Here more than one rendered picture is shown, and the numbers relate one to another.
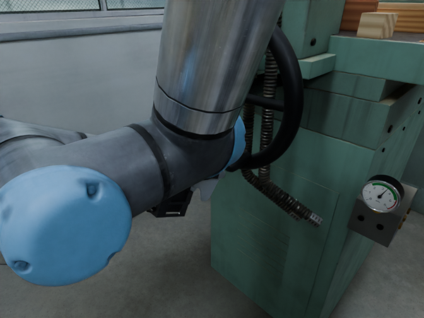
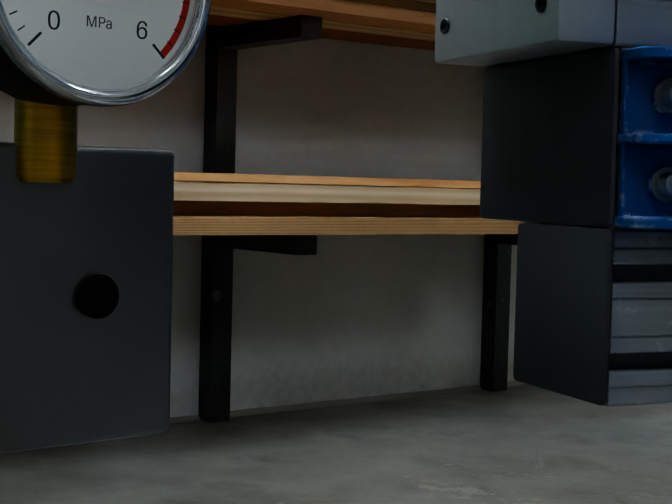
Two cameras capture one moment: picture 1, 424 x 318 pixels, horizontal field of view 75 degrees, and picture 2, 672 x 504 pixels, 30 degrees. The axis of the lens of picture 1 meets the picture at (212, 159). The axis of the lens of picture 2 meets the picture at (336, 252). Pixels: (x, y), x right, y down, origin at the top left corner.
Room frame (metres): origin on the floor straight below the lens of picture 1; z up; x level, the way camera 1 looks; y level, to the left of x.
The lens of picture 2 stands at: (0.30, 0.00, 0.61)
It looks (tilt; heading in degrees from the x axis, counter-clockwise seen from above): 3 degrees down; 276
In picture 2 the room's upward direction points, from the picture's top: 1 degrees clockwise
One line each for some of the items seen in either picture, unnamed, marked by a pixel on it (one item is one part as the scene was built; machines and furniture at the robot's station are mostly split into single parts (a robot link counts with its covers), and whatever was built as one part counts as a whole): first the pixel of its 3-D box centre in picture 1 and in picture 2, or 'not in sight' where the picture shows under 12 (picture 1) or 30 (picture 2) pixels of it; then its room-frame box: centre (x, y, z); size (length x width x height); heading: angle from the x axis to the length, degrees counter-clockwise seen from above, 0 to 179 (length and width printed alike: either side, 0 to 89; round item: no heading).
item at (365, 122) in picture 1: (333, 78); not in sight; (0.82, -0.35, 0.76); 0.57 x 0.45 x 0.09; 135
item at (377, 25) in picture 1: (376, 25); not in sight; (0.53, -0.28, 0.92); 0.04 x 0.04 x 0.04; 36
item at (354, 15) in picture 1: (331, 14); not in sight; (0.67, -0.25, 0.93); 0.17 x 0.02 x 0.05; 45
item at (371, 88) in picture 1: (306, 64); not in sight; (0.69, -0.22, 0.82); 0.40 x 0.21 x 0.04; 45
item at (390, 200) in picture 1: (381, 196); (67, 19); (0.40, -0.30, 0.65); 0.06 x 0.04 x 0.08; 45
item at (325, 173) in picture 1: (308, 189); not in sight; (0.82, -0.35, 0.36); 0.58 x 0.45 x 0.71; 135
